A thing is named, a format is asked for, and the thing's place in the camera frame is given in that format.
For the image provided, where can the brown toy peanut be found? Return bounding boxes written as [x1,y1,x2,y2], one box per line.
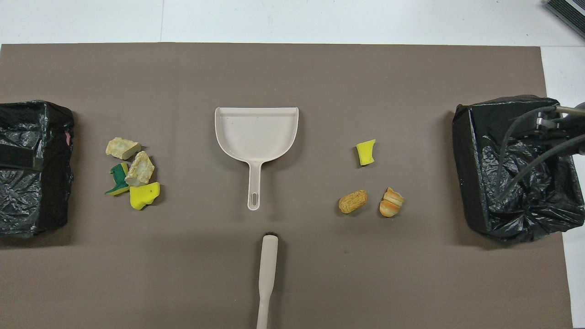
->
[338,189,368,214]

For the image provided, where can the small toy croissant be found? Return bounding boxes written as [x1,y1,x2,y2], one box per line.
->
[379,187,405,218]

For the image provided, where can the black bin with pink mark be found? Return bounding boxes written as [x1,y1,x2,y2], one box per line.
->
[0,100,75,238]

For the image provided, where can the large yellow sponge piece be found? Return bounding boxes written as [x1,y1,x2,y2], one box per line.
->
[129,182,161,211]

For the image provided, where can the dark ribbed panel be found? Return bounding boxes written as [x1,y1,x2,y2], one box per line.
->
[543,0,585,39]

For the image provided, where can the toy sliced bread chunk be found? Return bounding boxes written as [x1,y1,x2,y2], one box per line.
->
[106,137,142,160]
[125,151,155,188]

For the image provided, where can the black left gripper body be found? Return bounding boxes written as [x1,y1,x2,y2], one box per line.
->
[0,149,44,172]

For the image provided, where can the black bag-lined bin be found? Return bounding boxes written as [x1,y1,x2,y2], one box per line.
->
[452,95,585,244]

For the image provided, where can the small yellow sponge piece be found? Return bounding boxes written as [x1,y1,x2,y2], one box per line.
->
[356,139,377,166]

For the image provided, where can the brown table mat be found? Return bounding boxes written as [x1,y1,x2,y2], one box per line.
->
[0,42,574,329]

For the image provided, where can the beige plastic dustpan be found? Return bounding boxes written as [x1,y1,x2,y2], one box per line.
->
[214,107,300,211]

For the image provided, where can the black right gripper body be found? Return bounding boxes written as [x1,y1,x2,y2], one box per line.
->
[536,107,585,138]

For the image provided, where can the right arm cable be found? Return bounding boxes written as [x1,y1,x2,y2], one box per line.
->
[496,107,585,202]

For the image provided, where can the beige brush black bristles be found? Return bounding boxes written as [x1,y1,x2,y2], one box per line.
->
[256,232,279,329]

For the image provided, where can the green and yellow sponge piece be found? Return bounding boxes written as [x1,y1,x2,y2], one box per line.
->
[105,163,131,196]

